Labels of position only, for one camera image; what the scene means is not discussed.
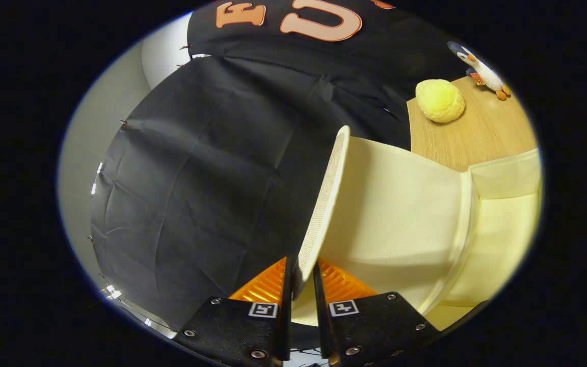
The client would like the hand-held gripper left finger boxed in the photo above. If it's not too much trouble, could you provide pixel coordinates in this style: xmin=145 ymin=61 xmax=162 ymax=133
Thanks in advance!
xmin=174 ymin=256 xmax=294 ymax=367

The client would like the cream fabric storage box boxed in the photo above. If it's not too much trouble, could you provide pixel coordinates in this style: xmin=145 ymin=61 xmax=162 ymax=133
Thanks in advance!
xmin=291 ymin=125 xmax=543 ymax=332

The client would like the yellow bun plush toy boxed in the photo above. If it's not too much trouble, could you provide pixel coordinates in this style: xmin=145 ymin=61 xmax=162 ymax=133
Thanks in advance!
xmin=415 ymin=79 xmax=466 ymax=124

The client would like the penguin plush toy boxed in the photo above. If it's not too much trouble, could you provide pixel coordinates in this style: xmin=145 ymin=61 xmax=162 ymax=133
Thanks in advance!
xmin=447 ymin=41 xmax=512 ymax=101

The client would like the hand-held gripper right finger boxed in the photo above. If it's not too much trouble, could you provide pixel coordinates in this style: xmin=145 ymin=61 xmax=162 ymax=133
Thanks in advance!
xmin=313 ymin=258 xmax=443 ymax=367

